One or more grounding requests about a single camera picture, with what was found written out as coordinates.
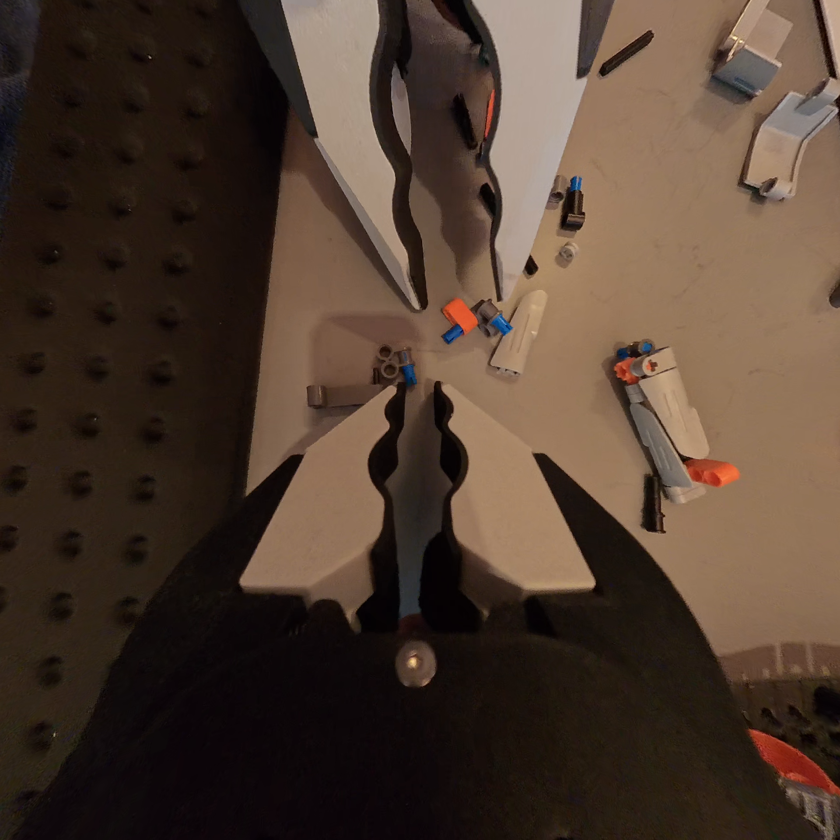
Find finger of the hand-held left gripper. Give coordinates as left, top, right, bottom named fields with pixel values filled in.
left=469, top=0, right=585, bottom=301
left=282, top=0, right=429, bottom=311

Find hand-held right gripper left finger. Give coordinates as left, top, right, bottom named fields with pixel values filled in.
left=239, top=386, right=408, bottom=631

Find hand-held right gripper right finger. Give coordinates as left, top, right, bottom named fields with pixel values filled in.
left=433, top=382, right=596, bottom=608

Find black connector with blue pin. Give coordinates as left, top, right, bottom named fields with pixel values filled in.
left=560, top=176, right=587, bottom=232

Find grey connector with blue pin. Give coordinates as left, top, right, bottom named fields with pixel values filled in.
left=373, top=344, right=420, bottom=387

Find orange connector with blue pins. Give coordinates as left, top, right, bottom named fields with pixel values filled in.
left=441, top=298, right=514, bottom=345

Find scattered small black grey pieces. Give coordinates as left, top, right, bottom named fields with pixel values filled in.
left=451, top=29, right=655, bottom=217

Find white pointed panel piece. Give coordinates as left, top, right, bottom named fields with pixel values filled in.
left=489, top=289, right=549, bottom=377

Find grey block piece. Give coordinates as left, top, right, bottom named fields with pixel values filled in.
left=712, top=0, right=795, bottom=99

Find grey curved panel piece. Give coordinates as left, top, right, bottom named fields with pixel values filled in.
left=740, top=79, right=840, bottom=201

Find white book stand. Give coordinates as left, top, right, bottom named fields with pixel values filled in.
left=812, top=0, right=840, bottom=80

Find tracked toy robot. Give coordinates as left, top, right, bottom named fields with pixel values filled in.
left=718, top=643, right=840, bottom=840

